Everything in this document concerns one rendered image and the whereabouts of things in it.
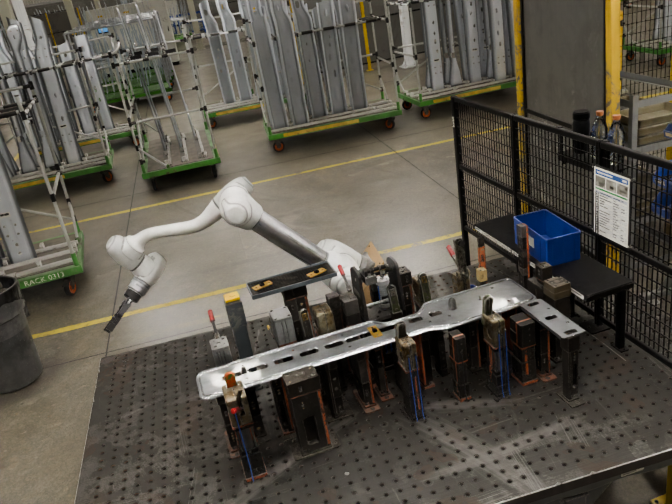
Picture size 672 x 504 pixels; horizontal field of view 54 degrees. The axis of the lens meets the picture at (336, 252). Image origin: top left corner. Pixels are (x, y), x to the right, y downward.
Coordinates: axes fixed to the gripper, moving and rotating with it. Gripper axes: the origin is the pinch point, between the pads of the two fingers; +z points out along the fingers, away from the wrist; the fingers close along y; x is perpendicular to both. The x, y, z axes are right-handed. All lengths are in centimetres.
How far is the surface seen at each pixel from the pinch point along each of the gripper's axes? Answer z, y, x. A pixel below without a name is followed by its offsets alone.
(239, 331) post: -23, 49, 42
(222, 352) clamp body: -9, 65, 38
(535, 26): -335, -21, 122
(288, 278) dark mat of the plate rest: -51, 58, 46
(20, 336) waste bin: 19, -178, -37
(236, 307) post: -29, 55, 34
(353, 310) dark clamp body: -51, 74, 73
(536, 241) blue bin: -116, 100, 121
